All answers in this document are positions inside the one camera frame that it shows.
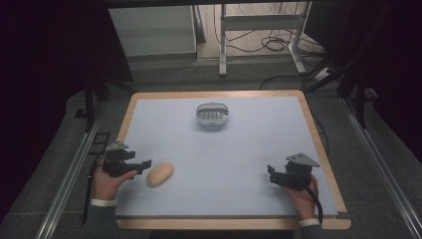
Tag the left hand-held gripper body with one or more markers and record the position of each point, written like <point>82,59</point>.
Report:
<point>115,159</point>

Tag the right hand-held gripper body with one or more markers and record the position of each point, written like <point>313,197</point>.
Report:
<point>297,172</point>

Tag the tan bread roll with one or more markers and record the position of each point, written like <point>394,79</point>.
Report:
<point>160,174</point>

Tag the clear plastic soap dish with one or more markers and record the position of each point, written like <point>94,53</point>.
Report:
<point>212,114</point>

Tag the person's left hand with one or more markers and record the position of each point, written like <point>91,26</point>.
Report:
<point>106,184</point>

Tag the person's right hand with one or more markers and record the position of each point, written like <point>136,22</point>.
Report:
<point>303,200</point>

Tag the light blue table mat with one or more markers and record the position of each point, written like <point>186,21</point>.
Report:
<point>225,149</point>

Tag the black metal stand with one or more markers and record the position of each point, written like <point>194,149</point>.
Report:
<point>89,103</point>
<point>360,96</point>

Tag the white power strip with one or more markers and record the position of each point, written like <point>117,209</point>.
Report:
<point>323,74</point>

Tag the white cabinet panel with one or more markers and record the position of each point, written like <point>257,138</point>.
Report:
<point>152,31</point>

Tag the metal floor rail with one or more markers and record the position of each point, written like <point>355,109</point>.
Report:
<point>381,166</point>
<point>71,176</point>

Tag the white metal desk frame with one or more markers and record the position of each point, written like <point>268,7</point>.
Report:
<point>262,22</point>

